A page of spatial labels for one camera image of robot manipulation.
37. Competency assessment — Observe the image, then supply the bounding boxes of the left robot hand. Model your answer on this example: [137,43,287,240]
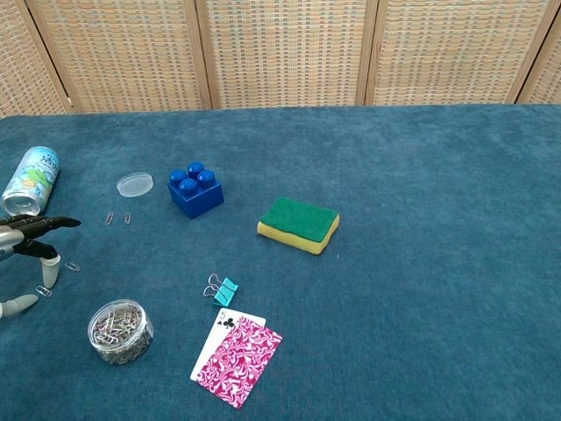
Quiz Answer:
[0,214,83,324]

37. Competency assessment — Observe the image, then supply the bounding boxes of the blue toy building brick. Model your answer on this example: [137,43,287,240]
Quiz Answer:
[167,161,225,220]

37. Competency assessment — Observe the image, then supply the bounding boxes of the teal binder clip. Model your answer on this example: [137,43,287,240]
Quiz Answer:
[202,273,240,309]

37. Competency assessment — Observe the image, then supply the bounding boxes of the five of clubs card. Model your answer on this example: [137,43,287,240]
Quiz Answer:
[189,308,267,382]

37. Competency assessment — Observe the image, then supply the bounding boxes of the green and yellow sponge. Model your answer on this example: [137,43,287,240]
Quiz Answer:
[256,196,341,256]

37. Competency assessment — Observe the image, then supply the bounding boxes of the clear jar of paper clips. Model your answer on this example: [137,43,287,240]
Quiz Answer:
[87,298,155,366]

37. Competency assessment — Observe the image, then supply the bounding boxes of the pink patterned playing card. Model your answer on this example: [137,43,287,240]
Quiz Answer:
[195,316,284,410]

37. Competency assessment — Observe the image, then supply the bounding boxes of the clear round plastic lid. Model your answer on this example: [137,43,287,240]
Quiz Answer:
[116,171,155,199]

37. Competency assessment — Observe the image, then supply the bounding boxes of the blue felt table mat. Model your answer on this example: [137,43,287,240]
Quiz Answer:
[0,103,561,421]

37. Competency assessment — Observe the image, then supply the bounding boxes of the woven folding screen panel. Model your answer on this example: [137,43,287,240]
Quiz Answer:
[0,0,74,118]
[24,0,214,114]
[508,0,561,105]
[357,0,556,106]
[183,0,380,110]

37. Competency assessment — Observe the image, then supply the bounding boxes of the light blue drink can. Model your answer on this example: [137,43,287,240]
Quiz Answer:
[1,146,60,218]

